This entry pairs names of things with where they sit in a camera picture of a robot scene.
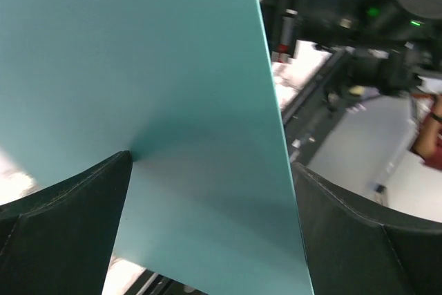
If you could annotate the teal file folder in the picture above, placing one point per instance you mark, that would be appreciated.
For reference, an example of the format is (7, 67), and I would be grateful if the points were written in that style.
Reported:
(70, 69)

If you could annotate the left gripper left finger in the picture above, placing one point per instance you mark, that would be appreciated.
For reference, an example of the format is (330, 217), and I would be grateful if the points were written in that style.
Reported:
(60, 240)

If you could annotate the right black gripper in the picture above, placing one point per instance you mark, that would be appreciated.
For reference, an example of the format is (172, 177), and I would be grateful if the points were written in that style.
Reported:
(390, 45)

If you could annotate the person in red shirt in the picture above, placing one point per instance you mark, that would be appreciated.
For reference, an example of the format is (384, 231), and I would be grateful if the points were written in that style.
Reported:
(427, 144)

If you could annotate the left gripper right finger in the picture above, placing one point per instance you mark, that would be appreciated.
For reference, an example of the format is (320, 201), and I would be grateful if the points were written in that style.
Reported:
(356, 246)

